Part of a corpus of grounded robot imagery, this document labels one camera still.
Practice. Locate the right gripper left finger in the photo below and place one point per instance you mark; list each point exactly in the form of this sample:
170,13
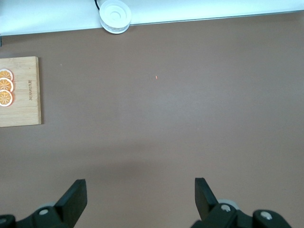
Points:
69,206

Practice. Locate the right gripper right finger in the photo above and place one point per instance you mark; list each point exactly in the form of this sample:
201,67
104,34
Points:
206,204

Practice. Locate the brown table cover sheet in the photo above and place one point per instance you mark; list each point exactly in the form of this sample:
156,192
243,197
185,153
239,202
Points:
152,118

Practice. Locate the bamboo cutting board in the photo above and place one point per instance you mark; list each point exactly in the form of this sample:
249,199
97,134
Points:
26,111

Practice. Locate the orange slice toy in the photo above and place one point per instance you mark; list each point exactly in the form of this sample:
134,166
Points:
6,73
5,83
4,98

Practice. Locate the white tape roll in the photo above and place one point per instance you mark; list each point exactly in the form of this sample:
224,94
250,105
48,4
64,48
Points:
115,15

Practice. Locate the white table edge rail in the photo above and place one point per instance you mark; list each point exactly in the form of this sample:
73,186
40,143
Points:
47,16

